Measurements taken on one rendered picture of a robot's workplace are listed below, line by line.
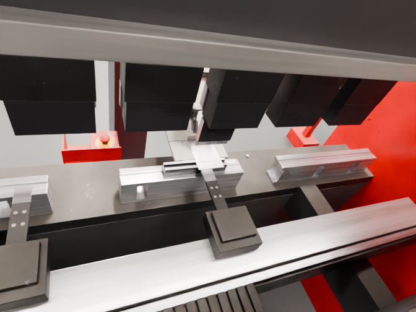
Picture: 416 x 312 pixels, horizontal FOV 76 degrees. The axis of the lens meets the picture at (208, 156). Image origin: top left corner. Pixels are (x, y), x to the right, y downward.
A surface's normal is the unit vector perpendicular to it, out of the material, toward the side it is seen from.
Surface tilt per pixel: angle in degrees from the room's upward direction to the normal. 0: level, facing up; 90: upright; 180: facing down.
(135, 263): 0
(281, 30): 90
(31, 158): 0
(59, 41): 90
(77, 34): 90
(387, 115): 90
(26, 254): 0
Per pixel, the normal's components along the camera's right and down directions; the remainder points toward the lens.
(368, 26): 0.31, 0.73
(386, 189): -0.92, 0.07
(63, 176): 0.25, -0.68
